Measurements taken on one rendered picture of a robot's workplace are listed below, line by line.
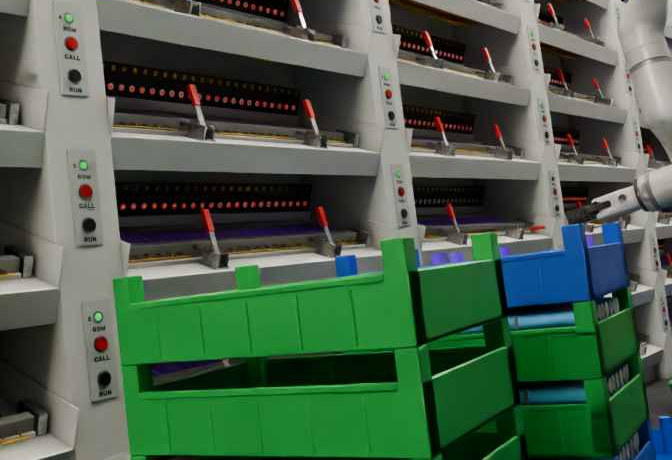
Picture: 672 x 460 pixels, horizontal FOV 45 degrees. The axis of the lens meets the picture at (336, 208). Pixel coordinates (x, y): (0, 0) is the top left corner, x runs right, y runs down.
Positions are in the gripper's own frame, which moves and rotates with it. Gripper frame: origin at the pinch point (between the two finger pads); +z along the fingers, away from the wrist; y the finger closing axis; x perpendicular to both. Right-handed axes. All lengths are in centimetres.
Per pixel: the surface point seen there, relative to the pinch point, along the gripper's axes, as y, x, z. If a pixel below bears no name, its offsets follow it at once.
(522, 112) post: 15.9, 32.1, 12.4
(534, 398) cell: -98, -28, -29
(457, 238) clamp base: -27.6, 0.8, 16.1
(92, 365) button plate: -121, -11, 16
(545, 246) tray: 12.9, -3.2, 16.0
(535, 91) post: 18.2, 36.5, 8.3
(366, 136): -54, 22, 13
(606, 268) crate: -89, -16, -37
